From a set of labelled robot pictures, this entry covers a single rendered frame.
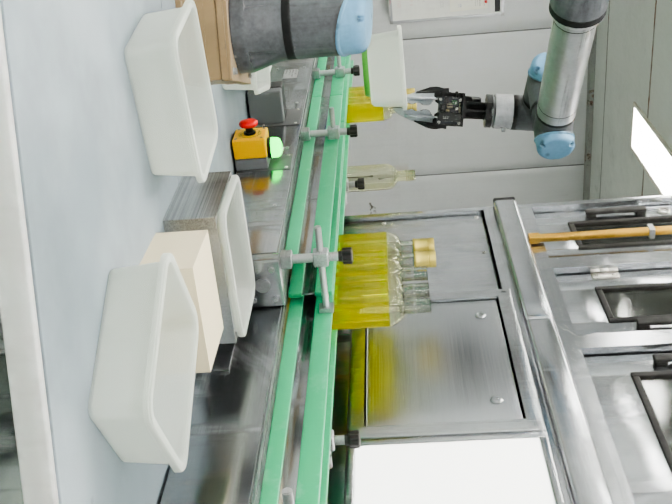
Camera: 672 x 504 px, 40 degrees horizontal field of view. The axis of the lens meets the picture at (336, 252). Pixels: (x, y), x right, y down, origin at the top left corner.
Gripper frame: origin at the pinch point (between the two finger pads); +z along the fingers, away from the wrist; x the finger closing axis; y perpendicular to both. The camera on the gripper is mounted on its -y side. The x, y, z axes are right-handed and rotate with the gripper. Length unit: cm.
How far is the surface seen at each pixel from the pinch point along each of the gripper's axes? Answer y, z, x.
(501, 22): -557, -81, -61
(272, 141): 10.1, 26.0, 8.7
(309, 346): 55, 13, 40
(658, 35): -385, -158, -45
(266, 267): 49, 21, 28
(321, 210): 27.2, 13.8, 20.4
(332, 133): -7.7, 14.6, 7.1
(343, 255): 49, 8, 25
